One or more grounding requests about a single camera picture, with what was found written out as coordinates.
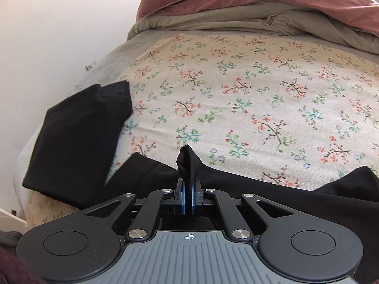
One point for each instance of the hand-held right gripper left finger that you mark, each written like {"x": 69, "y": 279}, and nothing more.
{"x": 183, "y": 198}

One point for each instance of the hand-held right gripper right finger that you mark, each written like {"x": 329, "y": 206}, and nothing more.
{"x": 193, "y": 198}

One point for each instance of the black pants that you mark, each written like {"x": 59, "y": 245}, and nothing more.
{"x": 325, "y": 201}

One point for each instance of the floral bed sheet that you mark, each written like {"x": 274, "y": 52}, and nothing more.
{"x": 237, "y": 100}

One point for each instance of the folded black garment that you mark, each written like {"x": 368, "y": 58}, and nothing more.
{"x": 74, "y": 139}

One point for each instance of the white furniture edge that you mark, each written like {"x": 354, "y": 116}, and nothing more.
{"x": 11, "y": 215}

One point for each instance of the burgundy fuzzy cloth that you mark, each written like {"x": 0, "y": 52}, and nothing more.
{"x": 14, "y": 267}

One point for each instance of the white wall socket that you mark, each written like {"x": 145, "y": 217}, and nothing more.
{"x": 89, "y": 65}

